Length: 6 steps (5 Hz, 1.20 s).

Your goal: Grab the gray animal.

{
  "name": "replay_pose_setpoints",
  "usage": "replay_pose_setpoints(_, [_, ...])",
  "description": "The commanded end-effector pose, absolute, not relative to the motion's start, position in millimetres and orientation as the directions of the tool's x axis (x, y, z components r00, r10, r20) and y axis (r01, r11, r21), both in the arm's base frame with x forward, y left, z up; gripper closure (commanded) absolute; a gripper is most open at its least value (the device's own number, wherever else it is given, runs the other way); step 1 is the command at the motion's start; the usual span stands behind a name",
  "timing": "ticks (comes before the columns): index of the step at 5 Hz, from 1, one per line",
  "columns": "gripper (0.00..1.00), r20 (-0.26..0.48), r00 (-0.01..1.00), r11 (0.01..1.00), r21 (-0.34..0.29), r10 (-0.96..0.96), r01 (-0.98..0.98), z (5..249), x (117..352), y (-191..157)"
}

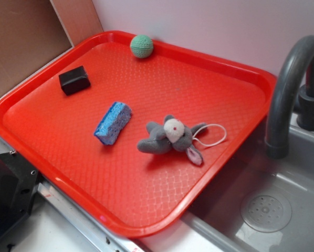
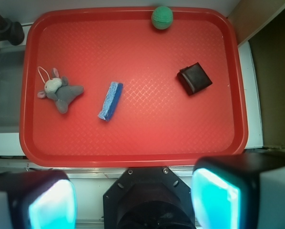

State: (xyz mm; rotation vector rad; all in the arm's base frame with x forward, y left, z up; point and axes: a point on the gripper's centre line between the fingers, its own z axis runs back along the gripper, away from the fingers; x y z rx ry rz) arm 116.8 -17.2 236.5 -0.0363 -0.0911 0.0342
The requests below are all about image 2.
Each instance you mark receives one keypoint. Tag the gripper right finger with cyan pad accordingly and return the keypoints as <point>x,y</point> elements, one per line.
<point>245,191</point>

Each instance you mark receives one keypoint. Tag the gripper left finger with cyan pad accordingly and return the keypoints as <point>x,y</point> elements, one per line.
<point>37,200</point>

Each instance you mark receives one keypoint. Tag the gray plush mouse toy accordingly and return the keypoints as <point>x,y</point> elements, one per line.
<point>58,90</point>

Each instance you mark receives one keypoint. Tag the black leather wallet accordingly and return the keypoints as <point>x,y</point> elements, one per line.
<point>193,79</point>

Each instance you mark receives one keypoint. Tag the red plastic tray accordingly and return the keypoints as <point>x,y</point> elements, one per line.
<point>156,123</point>

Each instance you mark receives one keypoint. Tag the blue sponge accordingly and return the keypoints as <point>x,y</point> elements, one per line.
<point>111,101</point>

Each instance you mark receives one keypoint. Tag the metal sink basin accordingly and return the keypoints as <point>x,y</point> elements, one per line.
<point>11,70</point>

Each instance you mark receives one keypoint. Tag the black faucet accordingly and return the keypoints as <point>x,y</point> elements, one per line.
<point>11,31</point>

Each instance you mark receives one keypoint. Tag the green ball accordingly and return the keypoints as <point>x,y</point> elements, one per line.
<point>162,18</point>

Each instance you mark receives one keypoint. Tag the black octagonal mount plate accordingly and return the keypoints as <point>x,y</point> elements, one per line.
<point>148,198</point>

